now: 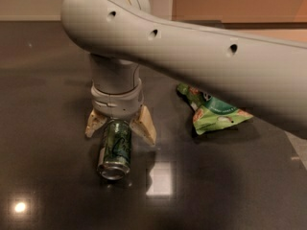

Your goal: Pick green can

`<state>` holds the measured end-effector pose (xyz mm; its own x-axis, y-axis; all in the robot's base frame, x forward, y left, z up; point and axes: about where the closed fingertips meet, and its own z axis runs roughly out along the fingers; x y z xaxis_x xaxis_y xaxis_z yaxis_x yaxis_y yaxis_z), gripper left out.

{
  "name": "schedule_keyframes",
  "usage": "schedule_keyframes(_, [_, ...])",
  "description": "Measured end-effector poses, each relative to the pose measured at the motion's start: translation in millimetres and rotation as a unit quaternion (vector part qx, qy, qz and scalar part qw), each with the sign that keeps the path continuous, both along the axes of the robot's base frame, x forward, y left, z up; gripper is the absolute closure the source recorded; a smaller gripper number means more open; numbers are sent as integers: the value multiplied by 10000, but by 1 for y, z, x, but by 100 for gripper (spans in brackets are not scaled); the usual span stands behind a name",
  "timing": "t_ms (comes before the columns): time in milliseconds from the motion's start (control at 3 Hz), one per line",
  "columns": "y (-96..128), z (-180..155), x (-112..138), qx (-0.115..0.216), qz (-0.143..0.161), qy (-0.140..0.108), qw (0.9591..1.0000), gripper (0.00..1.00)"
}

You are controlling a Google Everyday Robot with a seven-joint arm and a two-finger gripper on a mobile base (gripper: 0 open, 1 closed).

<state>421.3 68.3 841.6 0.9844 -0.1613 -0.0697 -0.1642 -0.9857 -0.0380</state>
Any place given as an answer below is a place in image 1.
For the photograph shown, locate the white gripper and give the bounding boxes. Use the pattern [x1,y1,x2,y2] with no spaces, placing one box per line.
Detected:
[85,80,156,146]

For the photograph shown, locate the green soda can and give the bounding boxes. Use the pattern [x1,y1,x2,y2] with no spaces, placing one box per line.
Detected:
[97,120,131,180]

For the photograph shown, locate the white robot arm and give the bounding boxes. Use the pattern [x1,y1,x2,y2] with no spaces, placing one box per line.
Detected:
[60,0,307,139]

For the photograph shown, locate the green snack bag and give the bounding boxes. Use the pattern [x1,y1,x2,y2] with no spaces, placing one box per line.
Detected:
[177,83,252,135]

